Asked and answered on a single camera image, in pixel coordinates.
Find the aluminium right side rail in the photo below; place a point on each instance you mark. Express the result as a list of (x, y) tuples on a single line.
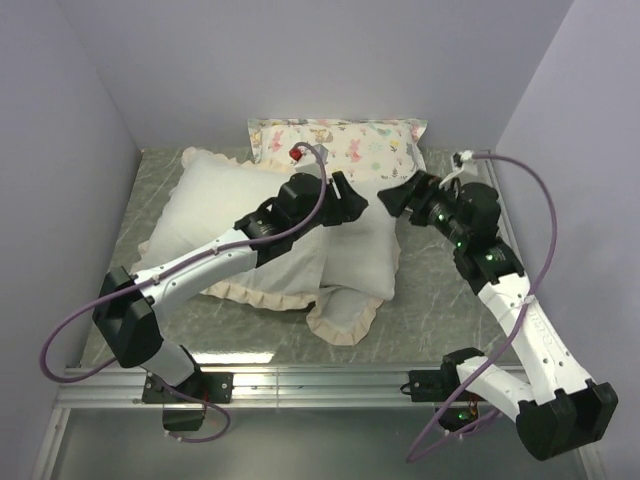
[(492, 337)]

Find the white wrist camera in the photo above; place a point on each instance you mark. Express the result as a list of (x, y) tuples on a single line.
[(305, 161), (462, 162)]

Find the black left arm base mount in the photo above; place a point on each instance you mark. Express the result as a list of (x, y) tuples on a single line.
[(185, 407)]

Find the plain white pillow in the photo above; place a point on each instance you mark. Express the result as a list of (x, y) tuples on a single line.
[(364, 255)]

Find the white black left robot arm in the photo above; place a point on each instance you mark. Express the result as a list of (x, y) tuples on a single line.
[(132, 306)]

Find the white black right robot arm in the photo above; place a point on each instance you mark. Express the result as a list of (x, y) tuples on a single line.
[(559, 407)]

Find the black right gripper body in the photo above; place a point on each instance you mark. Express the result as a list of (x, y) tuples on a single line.
[(424, 187)]

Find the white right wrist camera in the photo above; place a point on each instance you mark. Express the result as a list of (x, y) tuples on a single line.
[(462, 162)]

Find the aluminium front rail frame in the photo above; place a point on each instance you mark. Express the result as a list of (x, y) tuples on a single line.
[(288, 422)]

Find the animal print patterned pillow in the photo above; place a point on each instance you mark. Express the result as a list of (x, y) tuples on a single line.
[(385, 150)]

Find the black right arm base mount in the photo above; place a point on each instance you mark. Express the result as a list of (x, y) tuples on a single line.
[(434, 386)]

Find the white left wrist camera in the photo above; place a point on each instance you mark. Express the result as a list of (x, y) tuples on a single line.
[(305, 161)]

